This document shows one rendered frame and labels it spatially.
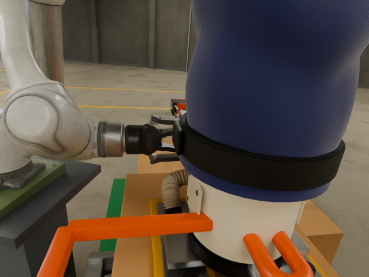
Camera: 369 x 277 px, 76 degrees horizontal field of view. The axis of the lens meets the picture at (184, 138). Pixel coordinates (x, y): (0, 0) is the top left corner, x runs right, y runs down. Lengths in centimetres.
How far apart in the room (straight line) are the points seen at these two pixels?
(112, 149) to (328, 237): 113
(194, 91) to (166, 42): 1222
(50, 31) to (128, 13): 1227
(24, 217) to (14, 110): 64
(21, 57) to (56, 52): 48
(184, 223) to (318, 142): 20
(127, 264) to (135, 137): 27
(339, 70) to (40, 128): 38
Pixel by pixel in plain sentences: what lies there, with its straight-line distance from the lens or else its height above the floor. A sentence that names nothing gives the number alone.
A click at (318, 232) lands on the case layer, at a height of 54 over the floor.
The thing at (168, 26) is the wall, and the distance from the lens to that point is 1250.
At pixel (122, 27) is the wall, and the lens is 1333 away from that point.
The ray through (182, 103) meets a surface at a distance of 90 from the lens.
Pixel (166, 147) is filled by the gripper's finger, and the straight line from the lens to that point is 61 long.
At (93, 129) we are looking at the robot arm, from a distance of 58.
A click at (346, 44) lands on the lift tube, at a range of 27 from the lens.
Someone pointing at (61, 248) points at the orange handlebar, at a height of 111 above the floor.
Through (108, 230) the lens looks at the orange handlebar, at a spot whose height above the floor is 111.
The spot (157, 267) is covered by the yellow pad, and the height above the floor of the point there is 99.
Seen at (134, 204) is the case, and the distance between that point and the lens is 60.
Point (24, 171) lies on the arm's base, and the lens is 114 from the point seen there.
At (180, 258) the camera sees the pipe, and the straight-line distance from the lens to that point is 42.
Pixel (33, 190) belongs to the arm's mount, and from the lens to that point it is 111.
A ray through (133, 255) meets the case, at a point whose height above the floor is 97.
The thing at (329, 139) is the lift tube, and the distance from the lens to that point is 30.
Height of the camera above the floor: 134
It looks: 22 degrees down
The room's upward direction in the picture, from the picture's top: 4 degrees clockwise
